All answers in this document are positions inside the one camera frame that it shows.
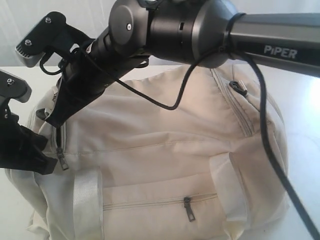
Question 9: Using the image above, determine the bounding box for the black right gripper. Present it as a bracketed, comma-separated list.
[45, 43, 119, 126]

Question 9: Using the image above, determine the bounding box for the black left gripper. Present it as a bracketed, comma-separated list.
[0, 99, 57, 175]

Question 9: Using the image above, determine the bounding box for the beige duffel bag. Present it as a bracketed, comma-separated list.
[5, 65, 288, 240]

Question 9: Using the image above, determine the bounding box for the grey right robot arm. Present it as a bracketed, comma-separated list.
[46, 0, 320, 128]

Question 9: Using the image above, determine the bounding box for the white backdrop curtain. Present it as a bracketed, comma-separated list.
[0, 0, 320, 68]

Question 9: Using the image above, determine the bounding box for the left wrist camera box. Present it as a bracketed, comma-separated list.
[0, 70, 32, 103]

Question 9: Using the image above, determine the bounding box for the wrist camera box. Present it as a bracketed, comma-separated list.
[0, 70, 32, 103]
[15, 11, 91, 68]

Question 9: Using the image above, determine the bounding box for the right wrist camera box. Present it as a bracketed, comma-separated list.
[15, 11, 91, 68]

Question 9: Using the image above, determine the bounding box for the black right camera cable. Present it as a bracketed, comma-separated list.
[38, 12, 320, 240]

